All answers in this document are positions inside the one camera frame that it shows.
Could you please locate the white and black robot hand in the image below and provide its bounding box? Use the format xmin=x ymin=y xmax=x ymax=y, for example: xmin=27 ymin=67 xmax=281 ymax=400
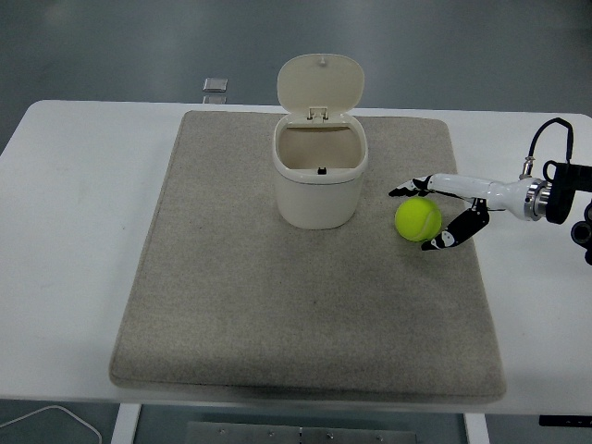
xmin=388 ymin=172 xmax=533 ymax=253

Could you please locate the yellow-green tennis ball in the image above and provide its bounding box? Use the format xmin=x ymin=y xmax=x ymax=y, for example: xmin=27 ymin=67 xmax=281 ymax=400
xmin=393 ymin=196 xmax=443 ymax=242

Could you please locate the cream bin with hinged lid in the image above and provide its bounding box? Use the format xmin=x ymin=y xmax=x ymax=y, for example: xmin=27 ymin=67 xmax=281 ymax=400
xmin=271 ymin=54 xmax=370 ymax=230

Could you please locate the beige felt mat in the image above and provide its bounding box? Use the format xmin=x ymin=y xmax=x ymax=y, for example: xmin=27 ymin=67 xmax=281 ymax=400
xmin=108 ymin=109 xmax=509 ymax=402

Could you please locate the white table leg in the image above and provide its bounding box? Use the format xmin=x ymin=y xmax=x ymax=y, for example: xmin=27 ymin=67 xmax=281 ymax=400
xmin=110 ymin=402 xmax=143 ymax=444
xmin=463 ymin=411 xmax=490 ymax=444

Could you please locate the black table control panel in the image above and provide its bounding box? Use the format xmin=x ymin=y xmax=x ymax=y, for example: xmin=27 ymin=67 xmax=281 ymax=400
xmin=538 ymin=414 xmax=592 ymax=428

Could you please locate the grey metal plate with screws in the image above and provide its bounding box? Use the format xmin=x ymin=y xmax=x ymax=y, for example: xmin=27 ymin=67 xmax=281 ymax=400
xmin=185 ymin=420 xmax=420 ymax=444

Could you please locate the white cable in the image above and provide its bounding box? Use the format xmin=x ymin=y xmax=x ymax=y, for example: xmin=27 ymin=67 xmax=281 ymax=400
xmin=0 ymin=404 xmax=103 ymax=444

